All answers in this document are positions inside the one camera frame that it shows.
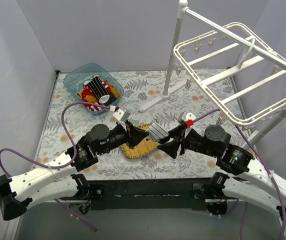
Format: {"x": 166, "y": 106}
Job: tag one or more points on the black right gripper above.
{"x": 182, "y": 140}

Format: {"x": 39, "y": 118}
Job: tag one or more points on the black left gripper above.
{"x": 129, "y": 133}

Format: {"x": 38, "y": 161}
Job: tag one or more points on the navy blue sock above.
{"x": 111, "y": 99}

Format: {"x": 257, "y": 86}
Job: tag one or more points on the mustard yellow sock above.
{"x": 91, "y": 98}
{"x": 113, "y": 91}

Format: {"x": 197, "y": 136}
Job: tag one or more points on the red white striped sock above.
{"x": 106, "y": 86}
{"x": 95, "y": 107}

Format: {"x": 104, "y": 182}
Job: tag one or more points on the black white striped sock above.
{"x": 98, "y": 89}

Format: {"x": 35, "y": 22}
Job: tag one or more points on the red sock with white pattern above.
{"x": 86, "y": 91}

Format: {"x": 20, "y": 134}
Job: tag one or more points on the beige striped sock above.
{"x": 79, "y": 95}

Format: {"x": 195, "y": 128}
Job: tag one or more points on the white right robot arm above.
{"x": 244, "y": 176}

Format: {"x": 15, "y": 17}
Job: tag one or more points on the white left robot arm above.
{"x": 58, "y": 178}

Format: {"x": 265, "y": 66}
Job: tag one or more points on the woven bamboo tray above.
{"x": 143, "y": 148}

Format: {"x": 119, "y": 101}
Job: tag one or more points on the teal transparent plastic basin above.
{"x": 74, "y": 81}

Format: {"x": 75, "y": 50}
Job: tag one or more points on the white drying rack stand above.
{"x": 181, "y": 74}

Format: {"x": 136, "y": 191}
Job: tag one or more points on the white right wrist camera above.
{"x": 186, "y": 119}

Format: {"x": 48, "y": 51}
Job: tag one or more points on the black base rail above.
{"x": 164, "y": 193}

